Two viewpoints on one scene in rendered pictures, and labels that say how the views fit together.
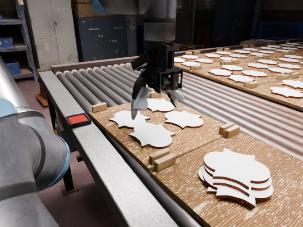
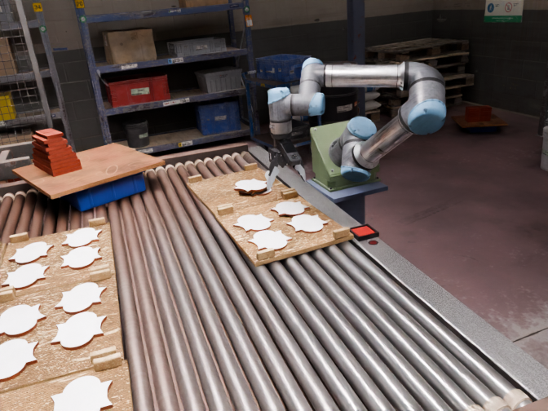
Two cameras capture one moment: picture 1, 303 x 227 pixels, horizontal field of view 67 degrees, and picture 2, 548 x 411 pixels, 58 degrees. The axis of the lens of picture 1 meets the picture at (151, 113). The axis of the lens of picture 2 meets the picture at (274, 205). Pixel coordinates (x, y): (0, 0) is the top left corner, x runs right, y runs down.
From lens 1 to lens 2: 2.32 m
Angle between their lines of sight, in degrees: 131
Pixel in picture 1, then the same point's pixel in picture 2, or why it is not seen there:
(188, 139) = (262, 209)
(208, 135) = (244, 211)
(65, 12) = not seen: outside the picture
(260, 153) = (221, 201)
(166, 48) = not seen: hidden behind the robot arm
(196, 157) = (265, 199)
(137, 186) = (307, 196)
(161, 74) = not seen: hidden behind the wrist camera
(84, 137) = (350, 220)
